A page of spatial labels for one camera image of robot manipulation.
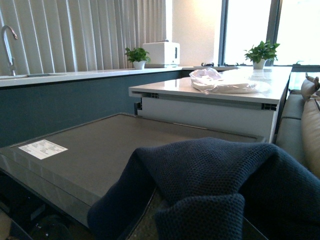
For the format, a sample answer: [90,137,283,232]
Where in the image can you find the left potted green plant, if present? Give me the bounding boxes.
[125,47,151,70]

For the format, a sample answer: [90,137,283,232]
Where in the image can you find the grey green sofa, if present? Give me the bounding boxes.
[275,90,312,168]

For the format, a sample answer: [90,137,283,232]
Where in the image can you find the long kitchen counter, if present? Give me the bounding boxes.
[0,65,241,150]

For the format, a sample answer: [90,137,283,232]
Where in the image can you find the chrome kitchen faucet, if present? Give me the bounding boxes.
[1,25,18,77]

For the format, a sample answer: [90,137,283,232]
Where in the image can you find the gas stove hob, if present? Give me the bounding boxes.
[200,62,247,68]

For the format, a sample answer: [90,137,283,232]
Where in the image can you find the white countertop appliance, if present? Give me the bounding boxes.
[142,40,180,68]

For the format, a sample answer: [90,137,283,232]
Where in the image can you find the dark navy knit garment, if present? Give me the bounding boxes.
[87,137,320,240]

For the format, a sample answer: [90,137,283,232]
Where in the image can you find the beige sofa cushion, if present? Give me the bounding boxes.
[301,74,320,177]

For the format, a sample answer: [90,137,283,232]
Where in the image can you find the white plastic bag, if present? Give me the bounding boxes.
[189,68,271,95]

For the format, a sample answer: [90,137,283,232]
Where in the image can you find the right potted green plant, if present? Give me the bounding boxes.
[244,40,280,70]

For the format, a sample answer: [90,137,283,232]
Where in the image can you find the potted green plant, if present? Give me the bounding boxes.
[125,47,151,70]
[244,40,280,70]

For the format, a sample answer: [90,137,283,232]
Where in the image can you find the white vertical blinds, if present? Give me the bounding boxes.
[0,0,167,76]

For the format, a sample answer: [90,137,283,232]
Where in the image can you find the white kitchen island counter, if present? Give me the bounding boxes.
[129,66,291,143]

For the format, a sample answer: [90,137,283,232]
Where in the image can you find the white label sticker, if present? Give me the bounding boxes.
[18,139,68,160]

